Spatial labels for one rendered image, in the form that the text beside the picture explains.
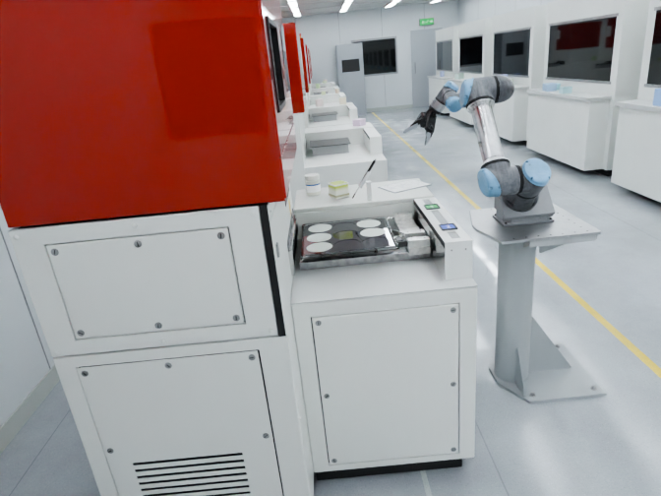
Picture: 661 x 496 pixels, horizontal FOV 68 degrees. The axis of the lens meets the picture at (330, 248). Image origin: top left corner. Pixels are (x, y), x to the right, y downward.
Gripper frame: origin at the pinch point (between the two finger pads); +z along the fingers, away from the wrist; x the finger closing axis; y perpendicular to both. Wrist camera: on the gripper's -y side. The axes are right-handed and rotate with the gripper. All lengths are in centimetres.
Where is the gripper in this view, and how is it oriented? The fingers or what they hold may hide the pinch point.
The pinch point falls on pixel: (414, 140)
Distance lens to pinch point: 280.0
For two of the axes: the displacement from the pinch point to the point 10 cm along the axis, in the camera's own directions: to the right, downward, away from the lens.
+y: -0.2, -6.4, 7.7
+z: -5.0, 6.7, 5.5
